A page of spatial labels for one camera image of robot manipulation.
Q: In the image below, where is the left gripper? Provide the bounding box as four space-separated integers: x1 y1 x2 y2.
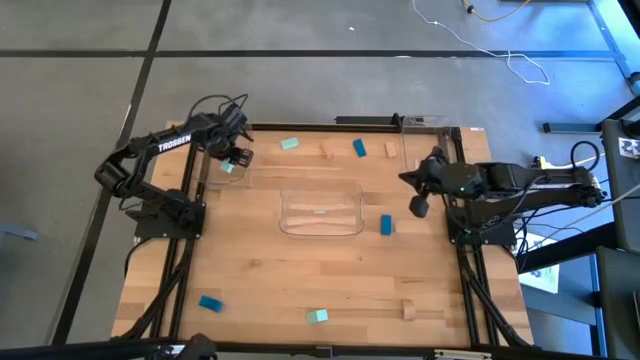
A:
205 114 255 169

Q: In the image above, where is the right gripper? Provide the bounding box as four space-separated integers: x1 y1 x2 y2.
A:
398 148 489 219

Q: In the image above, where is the large clear plastic bin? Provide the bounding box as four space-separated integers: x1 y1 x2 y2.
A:
278 180 365 238

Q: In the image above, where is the white paper sheet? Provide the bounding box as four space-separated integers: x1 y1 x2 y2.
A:
517 232 561 295

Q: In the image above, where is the black metal beam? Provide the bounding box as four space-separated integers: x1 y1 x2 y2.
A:
514 222 617 274

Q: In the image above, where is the black side table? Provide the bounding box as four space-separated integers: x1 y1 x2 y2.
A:
597 94 640 254

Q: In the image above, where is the black white fiducial marker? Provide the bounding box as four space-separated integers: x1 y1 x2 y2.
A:
618 137 640 160

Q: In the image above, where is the grey floor object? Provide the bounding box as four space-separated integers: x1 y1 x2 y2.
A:
0 222 40 242

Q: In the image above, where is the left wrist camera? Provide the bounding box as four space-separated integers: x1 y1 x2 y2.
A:
219 103 249 132

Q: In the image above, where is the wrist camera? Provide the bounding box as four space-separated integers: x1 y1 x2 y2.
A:
219 103 249 132
449 163 481 194

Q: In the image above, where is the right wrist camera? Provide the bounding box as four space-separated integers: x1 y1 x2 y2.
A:
449 163 481 194

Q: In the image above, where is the black aluminium table frame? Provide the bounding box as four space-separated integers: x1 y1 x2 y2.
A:
112 121 534 360

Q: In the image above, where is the black floor rail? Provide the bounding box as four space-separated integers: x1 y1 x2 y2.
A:
542 121 604 135

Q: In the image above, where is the silver metal bracket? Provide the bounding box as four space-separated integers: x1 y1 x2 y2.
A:
433 348 494 360

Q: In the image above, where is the white floor cable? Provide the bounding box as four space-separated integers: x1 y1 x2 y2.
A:
411 0 551 86

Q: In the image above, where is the black cable loop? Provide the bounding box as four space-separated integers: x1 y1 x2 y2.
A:
570 140 602 174

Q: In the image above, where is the yellow floor cable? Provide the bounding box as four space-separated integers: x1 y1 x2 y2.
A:
460 0 532 24

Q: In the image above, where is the black camera rig beam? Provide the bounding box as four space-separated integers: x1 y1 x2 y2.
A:
0 333 219 360

